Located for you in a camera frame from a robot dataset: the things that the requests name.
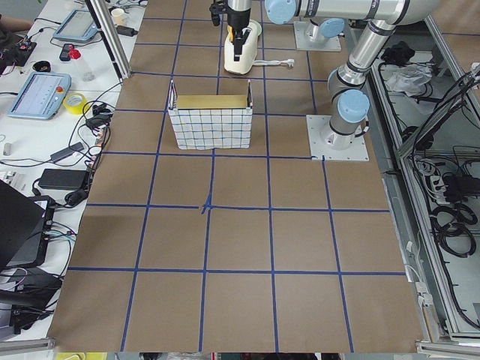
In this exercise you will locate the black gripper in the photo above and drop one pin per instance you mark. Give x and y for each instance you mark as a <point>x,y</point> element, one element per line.
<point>238,22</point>

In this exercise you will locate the white two-slot toaster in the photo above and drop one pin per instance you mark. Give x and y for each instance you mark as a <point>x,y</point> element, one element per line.
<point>249,50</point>

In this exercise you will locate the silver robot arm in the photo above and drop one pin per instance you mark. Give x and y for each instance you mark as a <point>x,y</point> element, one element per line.
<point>381,18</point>
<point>318,30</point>

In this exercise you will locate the white paper cup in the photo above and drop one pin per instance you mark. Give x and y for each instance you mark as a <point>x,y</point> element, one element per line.
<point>119,16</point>

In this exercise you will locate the blue teach pendant far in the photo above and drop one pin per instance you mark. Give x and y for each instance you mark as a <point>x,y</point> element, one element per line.
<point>78,27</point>

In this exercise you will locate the blue teach pendant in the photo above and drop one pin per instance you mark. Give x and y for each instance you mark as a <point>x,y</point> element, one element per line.
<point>78,27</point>
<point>41,96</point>

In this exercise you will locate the yellow tape roll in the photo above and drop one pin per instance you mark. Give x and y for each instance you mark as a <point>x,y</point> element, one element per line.
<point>74,103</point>

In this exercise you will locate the blue teach pendant near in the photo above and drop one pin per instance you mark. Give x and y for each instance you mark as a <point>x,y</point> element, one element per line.
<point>41,96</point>

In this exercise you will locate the black power adapter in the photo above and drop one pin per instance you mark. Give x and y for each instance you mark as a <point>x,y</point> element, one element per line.
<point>63,179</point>

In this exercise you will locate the wire basket with wood board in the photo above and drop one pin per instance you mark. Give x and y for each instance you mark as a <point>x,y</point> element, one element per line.
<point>207,121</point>

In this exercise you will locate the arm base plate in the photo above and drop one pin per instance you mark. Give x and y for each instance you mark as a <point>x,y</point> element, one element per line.
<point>326,145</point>
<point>333,45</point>

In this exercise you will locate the aluminium frame post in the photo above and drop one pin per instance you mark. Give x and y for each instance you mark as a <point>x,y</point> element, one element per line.
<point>105,25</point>

